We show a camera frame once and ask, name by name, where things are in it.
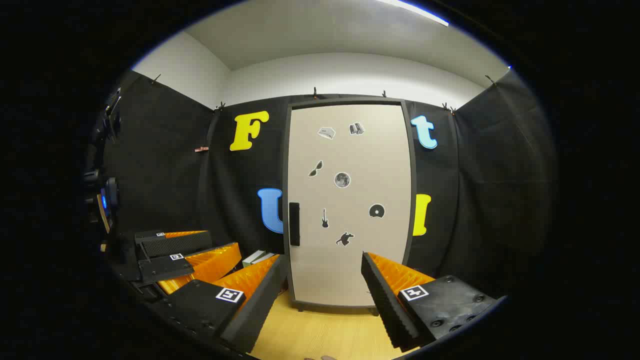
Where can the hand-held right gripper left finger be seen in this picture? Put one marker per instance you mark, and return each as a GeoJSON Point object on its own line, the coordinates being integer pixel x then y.
{"type": "Point", "coordinates": [260, 310]}

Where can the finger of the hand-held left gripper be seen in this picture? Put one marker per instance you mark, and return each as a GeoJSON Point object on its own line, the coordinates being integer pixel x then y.
{"type": "Point", "coordinates": [175, 245]}
{"type": "Point", "coordinates": [162, 269]}

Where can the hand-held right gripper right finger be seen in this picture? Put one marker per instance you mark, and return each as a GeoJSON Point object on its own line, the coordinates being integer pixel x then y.
{"type": "Point", "coordinates": [385, 305]}

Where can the grey cabinet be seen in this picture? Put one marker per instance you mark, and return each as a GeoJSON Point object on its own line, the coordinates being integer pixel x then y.
{"type": "Point", "coordinates": [286, 175]}

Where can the pale green book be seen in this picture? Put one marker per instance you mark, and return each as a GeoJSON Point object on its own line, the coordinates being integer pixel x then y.
{"type": "Point", "coordinates": [251, 258]}

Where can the black equipment stand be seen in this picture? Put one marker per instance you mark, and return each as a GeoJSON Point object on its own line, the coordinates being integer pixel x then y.
{"type": "Point", "coordinates": [111, 192]}

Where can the black backdrop cloth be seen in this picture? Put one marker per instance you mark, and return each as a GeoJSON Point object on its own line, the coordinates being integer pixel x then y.
{"type": "Point", "coordinates": [165, 165]}

